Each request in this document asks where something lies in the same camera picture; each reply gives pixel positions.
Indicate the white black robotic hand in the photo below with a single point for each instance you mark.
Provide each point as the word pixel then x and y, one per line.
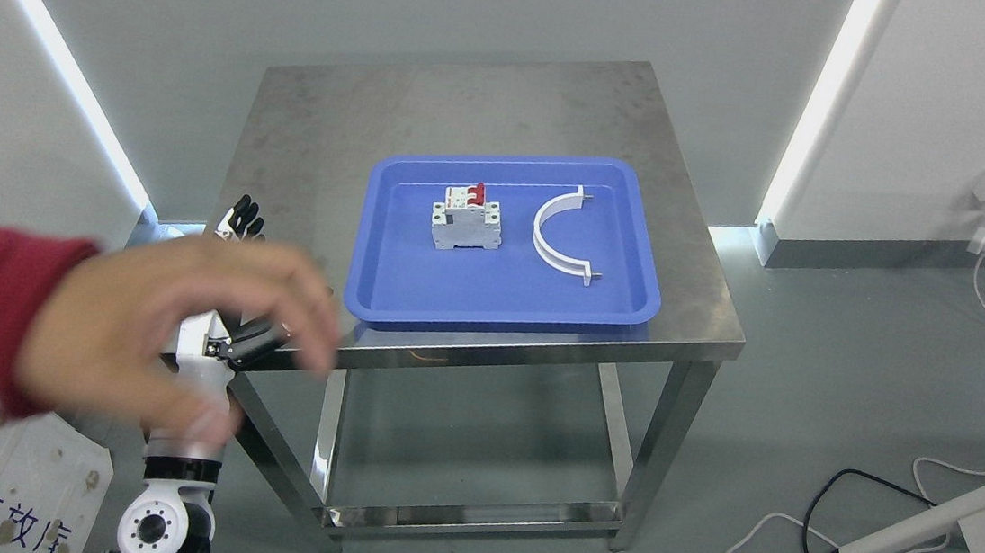
pixel 213 347

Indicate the person's bare hand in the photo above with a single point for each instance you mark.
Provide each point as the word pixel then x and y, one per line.
pixel 93 344

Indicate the grey circuit breaker red switches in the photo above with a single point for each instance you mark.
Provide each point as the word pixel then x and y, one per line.
pixel 466 218

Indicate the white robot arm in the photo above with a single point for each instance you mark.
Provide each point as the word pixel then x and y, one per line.
pixel 173 513

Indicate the stainless steel table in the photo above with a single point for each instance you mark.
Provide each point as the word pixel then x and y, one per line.
pixel 465 434

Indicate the white half-round pipe clamp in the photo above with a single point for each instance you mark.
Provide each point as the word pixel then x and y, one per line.
pixel 580 268

